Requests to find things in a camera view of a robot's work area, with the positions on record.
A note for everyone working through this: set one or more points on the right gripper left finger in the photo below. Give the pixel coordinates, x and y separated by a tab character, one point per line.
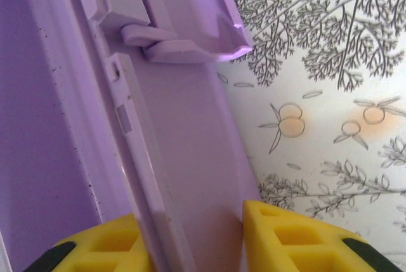
104	246

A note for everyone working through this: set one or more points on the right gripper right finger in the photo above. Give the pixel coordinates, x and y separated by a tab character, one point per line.
301	246

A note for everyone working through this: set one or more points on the purple plastic tool box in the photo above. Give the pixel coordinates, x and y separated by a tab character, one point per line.
95	110

